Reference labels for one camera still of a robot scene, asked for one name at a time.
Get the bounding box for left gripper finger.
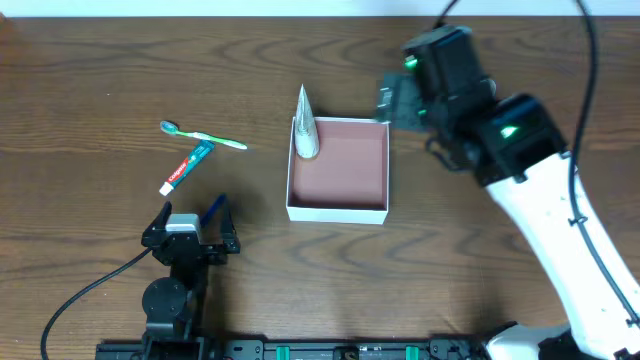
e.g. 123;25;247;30
219;195;237;243
144;201;172;235

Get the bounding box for blue disposable razor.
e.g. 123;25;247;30
200;194;226;228

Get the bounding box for Colgate toothpaste tube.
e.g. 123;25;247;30
159;140;215;196

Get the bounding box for green toothbrush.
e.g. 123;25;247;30
160;120;248;150

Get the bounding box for white cream tube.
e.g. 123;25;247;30
294;86;320;159

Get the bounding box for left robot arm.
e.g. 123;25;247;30
141;194;241;359

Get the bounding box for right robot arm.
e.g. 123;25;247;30
376;25;639;359

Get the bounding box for white box with pink interior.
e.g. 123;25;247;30
285;117;390;225

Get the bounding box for left black cable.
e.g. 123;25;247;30
40;247;154;360

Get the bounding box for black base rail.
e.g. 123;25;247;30
95;338;489;360

